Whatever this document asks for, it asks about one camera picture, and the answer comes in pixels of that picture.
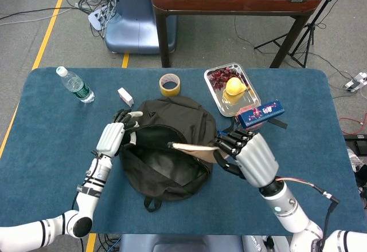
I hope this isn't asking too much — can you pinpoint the white power strip with plugs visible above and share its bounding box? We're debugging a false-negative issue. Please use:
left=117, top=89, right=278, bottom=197
left=87, top=7, right=111, bottom=31

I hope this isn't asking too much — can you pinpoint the red grape bunch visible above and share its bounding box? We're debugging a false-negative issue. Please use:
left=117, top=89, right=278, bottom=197
left=210, top=66, right=241, bottom=90

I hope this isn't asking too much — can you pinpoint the black floor device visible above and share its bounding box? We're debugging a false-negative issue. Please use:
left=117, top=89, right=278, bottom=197
left=343, top=133, right=367, bottom=157

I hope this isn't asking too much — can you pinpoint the blue printed carton box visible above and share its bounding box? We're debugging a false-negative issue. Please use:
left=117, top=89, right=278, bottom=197
left=237, top=99, right=286, bottom=129

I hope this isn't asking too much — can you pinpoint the clear plastic water bottle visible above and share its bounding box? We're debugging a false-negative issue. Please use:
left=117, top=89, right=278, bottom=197
left=55, top=65, right=96, bottom=104

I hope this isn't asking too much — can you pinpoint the red cable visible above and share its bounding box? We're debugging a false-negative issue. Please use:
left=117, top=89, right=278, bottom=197
left=339, top=116, right=367, bottom=135

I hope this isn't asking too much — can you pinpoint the shiny metal tray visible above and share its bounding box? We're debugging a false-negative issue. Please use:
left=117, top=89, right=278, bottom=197
left=204, top=62, right=262, bottom=118

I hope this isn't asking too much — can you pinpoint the blue-grey robot torso base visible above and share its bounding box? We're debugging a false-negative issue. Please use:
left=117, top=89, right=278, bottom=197
left=119, top=234, right=290, bottom=252

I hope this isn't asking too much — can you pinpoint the black tripod stand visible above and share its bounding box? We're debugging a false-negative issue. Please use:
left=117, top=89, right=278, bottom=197
left=253, top=0, right=348, bottom=69

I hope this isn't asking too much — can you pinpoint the blue-grey machine base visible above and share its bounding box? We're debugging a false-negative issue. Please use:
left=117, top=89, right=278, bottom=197
left=104, top=0, right=177, bottom=54

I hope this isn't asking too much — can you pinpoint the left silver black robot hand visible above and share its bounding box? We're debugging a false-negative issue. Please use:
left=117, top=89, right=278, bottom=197
left=96, top=108, right=143, bottom=159

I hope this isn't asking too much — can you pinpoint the small white box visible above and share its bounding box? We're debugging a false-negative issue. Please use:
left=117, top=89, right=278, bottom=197
left=117, top=87, right=135, bottom=108

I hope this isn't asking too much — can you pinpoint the black webbing strap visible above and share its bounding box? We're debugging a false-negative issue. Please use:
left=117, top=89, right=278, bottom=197
left=268, top=118, right=288, bottom=130

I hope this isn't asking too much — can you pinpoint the pink pack under carton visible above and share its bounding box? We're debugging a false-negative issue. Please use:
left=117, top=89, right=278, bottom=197
left=234, top=106, right=266, bottom=130

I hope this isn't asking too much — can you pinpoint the yellow pear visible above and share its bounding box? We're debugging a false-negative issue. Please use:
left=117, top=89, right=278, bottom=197
left=225, top=77, right=248, bottom=96

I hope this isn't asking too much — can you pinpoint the brown wooden table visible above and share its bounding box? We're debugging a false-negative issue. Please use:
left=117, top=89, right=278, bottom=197
left=151, top=0, right=325, bottom=69

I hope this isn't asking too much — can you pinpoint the yellow tape roll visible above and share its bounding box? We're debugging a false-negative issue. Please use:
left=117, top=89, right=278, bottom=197
left=159, top=73, right=182, bottom=97

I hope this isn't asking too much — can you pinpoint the blue table mat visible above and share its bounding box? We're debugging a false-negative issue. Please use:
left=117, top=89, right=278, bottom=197
left=0, top=67, right=367, bottom=238

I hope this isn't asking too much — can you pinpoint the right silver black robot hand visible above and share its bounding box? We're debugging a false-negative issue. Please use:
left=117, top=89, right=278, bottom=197
left=213, top=128, right=279, bottom=188

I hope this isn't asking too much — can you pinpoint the brown kraft spiral notebook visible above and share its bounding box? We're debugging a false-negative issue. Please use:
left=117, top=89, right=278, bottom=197
left=167, top=141, right=221, bottom=164

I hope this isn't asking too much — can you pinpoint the white sneaker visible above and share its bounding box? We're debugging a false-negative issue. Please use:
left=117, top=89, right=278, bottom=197
left=346, top=148, right=367, bottom=174

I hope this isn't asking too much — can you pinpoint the black fabric backpack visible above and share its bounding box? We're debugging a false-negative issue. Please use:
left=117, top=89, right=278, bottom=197
left=119, top=96, right=236, bottom=212

